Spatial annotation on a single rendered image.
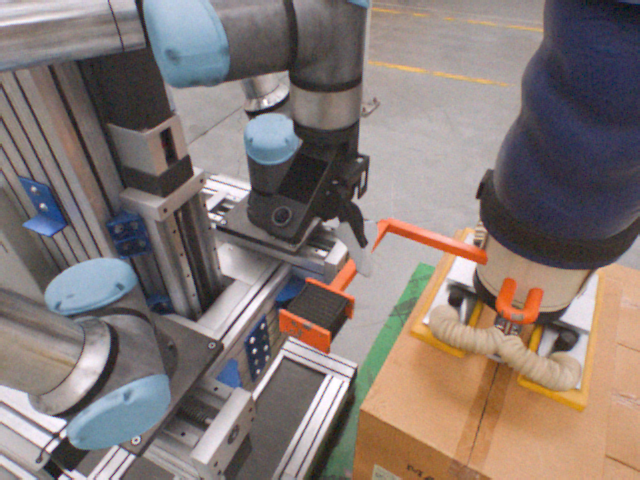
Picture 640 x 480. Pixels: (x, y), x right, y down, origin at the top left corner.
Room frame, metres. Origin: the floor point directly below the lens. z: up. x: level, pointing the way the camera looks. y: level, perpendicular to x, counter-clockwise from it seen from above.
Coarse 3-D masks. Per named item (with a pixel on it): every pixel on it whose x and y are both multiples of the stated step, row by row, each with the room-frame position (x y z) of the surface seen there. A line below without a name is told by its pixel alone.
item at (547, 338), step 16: (592, 288) 0.57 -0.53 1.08; (592, 320) 0.50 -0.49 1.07; (544, 336) 0.46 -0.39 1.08; (560, 336) 0.44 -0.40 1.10; (576, 336) 0.46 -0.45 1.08; (592, 336) 0.47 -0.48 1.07; (544, 352) 0.43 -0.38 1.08; (576, 352) 0.43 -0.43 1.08; (592, 352) 0.43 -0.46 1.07; (592, 368) 0.40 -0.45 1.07; (528, 384) 0.37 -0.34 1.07; (560, 400) 0.35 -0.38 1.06; (576, 400) 0.34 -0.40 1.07
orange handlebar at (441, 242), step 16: (384, 224) 0.63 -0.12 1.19; (400, 224) 0.63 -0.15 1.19; (416, 240) 0.60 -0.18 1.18; (432, 240) 0.59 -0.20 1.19; (448, 240) 0.58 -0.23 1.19; (464, 256) 0.56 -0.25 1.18; (480, 256) 0.55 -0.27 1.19; (352, 272) 0.50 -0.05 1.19; (336, 288) 0.47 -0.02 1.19; (512, 288) 0.47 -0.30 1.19; (496, 304) 0.44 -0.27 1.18; (528, 304) 0.44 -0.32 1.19; (512, 320) 0.41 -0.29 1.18; (528, 320) 0.41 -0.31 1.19
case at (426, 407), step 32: (448, 256) 0.80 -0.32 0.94; (608, 288) 0.69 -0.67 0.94; (480, 320) 0.60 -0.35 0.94; (608, 320) 0.60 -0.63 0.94; (416, 352) 0.52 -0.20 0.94; (608, 352) 0.52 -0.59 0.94; (384, 384) 0.44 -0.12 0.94; (416, 384) 0.44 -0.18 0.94; (448, 384) 0.44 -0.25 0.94; (480, 384) 0.44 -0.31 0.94; (512, 384) 0.44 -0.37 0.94; (608, 384) 0.45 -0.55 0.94; (384, 416) 0.38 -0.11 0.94; (416, 416) 0.38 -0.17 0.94; (448, 416) 0.38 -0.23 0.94; (480, 416) 0.38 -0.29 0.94; (512, 416) 0.38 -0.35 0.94; (544, 416) 0.38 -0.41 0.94; (576, 416) 0.38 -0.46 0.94; (608, 416) 0.38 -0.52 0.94; (384, 448) 0.36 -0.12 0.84; (416, 448) 0.34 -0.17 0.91; (448, 448) 0.32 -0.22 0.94; (480, 448) 0.32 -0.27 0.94; (512, 448) 0.32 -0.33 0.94; (544, 448) 0.32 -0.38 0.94; (576, 448) 0.32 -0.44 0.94
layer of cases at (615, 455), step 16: (608, 272) 1.13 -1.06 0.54; (624, 272) 1.13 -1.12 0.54; (624, 288) 1.06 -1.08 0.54; (624, 304) 0.98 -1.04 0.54; (624, 320) 0.91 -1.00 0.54; (624, 336) 0.85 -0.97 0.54; (624, 352) 0.79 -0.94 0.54; (624, 368) 0.73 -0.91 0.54; (624, 384) 0.68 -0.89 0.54; (624, 400) 0.63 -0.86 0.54; (624, 416) 0.58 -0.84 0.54; (608, 432) 0.53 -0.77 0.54; (624, 432) 0.54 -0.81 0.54; (608, 448) 0.49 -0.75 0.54; (624, 448) 0.49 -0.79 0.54; (608, 464) 0.45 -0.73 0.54; (624, 464) 0.46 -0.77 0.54
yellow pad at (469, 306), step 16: (464, 240) 0.72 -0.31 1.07; (448, 272) 0.62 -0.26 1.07; (432, 288) 0.58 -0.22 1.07; (448, 288) 0.57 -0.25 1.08; (432, 304) 0.53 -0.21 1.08; (448, 304) 0.53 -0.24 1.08; (464, 304) 0.53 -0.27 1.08; (480, 304) 0.54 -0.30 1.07; (416, 320) 0.50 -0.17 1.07; (464, 320) 0.49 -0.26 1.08; (416, 336) 0.47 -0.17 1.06; (432, 336) 0.46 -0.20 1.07; (448, 352) 0.44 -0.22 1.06; (464, 352) 0.43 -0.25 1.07
